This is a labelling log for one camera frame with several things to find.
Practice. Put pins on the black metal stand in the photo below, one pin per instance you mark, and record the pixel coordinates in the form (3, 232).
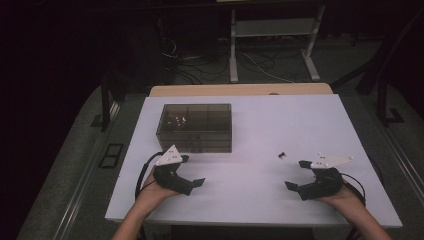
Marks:
(106, 100)
(382, 100)

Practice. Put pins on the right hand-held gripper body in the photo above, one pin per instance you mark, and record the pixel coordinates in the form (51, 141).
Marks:
(325, 186)

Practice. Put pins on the person's right hand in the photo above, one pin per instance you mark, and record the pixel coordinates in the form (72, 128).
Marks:
(348, 201)

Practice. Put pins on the tinted transparent drawer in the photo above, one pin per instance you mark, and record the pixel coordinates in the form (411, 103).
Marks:
(213, 146)

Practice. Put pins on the black floor outlet frame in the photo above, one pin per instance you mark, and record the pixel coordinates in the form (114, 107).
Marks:
(111, 156)

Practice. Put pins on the person's left hand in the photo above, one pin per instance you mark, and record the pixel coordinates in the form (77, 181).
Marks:
(156, 193)

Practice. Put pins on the metal floor rail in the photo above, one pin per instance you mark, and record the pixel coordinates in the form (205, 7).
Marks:
(81, 186)
(400, 151)

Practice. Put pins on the white metal stand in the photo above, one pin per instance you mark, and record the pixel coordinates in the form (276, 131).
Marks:
(273, 27)

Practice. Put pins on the small black object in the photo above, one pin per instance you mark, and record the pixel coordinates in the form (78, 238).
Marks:
(282, 155)

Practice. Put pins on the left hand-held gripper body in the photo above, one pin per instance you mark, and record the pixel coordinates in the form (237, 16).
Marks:
(168, 176)

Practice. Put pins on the cluster of small shiny pieces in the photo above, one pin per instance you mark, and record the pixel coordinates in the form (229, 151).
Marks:
(176, 121)

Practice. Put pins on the tinted transparent storage box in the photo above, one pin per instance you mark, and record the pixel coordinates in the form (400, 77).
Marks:
(196, 120)

